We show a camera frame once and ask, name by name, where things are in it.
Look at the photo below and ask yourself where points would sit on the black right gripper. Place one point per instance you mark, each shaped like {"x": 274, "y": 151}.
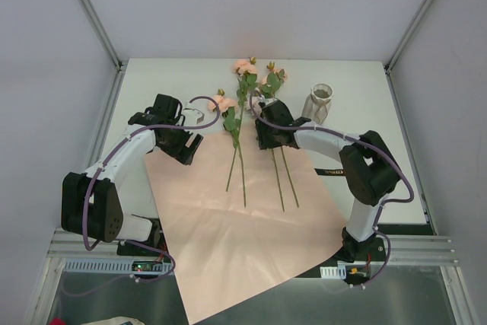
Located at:
{"x": 268, "y": 136}

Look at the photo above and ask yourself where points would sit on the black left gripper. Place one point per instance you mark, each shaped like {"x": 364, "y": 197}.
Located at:
{"x": 184, "y": 148}

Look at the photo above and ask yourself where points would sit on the pink flower stem pale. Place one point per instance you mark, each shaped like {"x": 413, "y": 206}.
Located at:
{"x": 279, "y": 180}

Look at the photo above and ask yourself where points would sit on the black ribbon gold lettering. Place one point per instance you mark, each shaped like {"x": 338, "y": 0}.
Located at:
{"x": 330, "y": 172}

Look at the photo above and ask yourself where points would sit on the pink wrapping paper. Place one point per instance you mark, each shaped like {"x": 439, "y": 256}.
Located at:
{"x": 230, "y": 246}

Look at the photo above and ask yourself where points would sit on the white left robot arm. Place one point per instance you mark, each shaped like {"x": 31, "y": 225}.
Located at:
{"x": 90, "y": 202}

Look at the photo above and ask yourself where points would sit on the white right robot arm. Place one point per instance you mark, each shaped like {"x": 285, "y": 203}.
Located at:
{"x": 369, "y": 168}

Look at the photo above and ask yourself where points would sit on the white ribbed vase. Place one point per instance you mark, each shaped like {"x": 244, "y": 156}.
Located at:
{"x": 318, "y": 103}

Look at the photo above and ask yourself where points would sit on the beige cloth bottom edge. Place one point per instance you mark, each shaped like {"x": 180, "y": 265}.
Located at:
{"x": 116, "y": 321}

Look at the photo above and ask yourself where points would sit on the red object bottom edge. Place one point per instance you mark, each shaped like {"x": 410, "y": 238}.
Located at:
{"x": 57, "y": 321}

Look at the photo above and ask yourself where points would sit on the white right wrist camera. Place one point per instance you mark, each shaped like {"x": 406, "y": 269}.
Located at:
{"x": 262, "y": 101}

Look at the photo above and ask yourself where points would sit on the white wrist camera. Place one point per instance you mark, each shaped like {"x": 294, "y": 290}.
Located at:
{"x": 262, "y": 101}
{"x": 191, "y": 115}

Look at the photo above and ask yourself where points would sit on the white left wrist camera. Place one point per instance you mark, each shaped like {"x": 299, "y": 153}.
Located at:
{"x": 191, "y": 115}

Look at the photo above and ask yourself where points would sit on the right aluminium frame post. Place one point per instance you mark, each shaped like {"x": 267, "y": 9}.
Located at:
{"x": 413, "y": 27}

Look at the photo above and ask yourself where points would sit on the aluminium frame post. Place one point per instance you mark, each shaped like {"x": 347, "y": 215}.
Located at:
{"x": 102, "y": 35}
{"x": 413, "y": 27}

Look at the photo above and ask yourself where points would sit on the left white cable duct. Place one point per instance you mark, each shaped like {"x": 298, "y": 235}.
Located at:
{"x": 101, "y": 266}

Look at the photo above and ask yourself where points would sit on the white cable duct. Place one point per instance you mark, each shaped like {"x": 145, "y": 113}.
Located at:
{"x": 101, "y": 266}
{"x": 333, "y": 272}

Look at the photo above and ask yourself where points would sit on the right white cable duct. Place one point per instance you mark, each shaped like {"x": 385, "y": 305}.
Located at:
{"x": 333, "y": 272}

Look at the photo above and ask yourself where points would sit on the left aluminium frame post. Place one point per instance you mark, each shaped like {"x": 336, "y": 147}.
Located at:
{"x": 102, "y": 35}

